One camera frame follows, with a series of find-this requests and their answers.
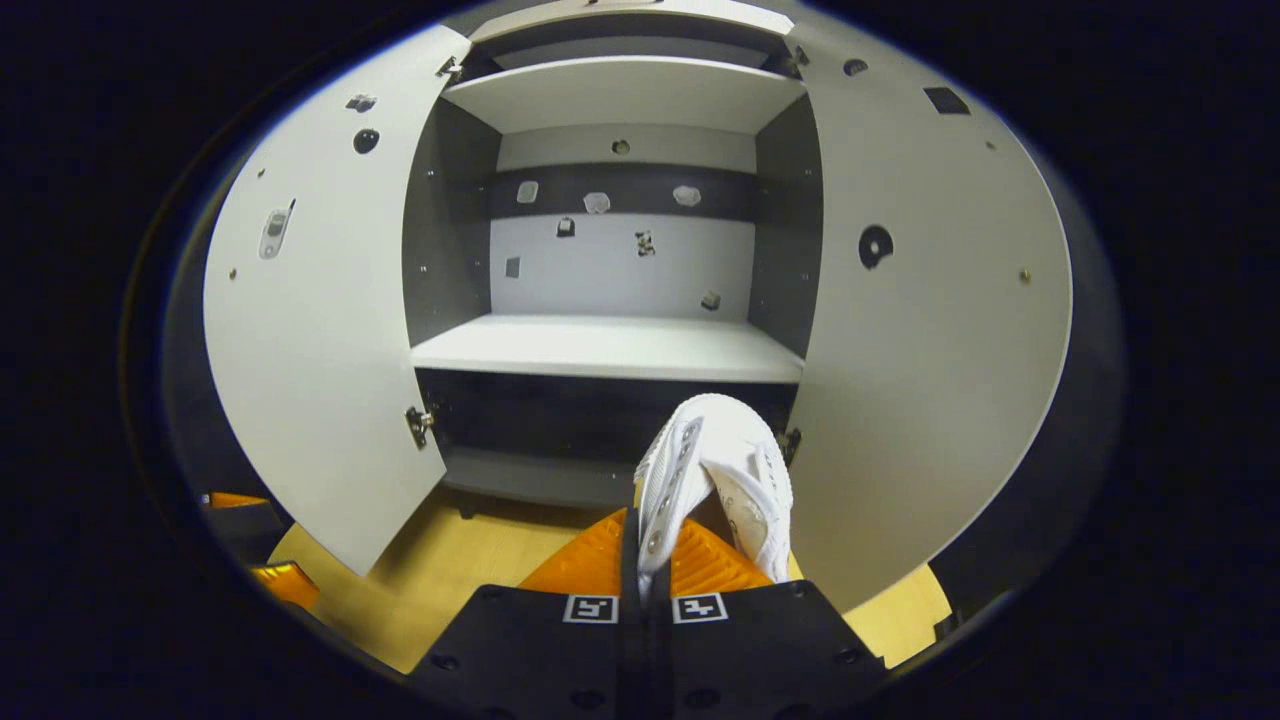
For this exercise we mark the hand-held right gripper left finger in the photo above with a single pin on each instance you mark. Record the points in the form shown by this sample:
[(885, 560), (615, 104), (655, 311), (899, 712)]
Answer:
[(540, 650)]

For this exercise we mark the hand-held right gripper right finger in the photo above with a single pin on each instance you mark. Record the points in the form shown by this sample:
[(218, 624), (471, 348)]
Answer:
[(760, 650)]

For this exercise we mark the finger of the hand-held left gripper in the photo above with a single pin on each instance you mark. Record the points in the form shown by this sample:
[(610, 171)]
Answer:
[(240, 520), (285, 585)]

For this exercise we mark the white shoe cabinet door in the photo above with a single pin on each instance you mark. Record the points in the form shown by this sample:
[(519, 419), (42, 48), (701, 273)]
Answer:
[(320, 330), (930, 400)]

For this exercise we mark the white canvas shoe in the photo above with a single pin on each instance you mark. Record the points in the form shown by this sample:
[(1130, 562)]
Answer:
[(720, 440)]

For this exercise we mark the white shoe cabinet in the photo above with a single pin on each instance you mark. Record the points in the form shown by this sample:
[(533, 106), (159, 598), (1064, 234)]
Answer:
[(610, 345)]

